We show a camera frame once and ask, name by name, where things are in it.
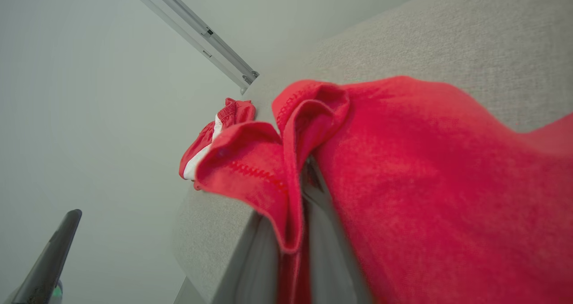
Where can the red basketball jersey white trim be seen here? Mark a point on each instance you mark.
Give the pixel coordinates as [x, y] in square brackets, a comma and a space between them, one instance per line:
[425, 160]

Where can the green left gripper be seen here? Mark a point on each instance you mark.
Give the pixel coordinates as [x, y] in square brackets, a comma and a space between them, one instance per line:
[57, 294]

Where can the grey aluminium partition post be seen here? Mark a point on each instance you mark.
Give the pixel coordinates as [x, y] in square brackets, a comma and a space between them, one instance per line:
[192, 26]

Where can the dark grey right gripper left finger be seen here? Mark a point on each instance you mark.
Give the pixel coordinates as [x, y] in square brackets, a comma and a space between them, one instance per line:
[255, 277]

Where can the red shorts white side stripes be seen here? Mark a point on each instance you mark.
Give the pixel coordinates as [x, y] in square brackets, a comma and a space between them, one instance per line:
[237, 113]

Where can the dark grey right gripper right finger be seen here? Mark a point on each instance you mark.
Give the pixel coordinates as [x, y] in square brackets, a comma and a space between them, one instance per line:
[331, 272]

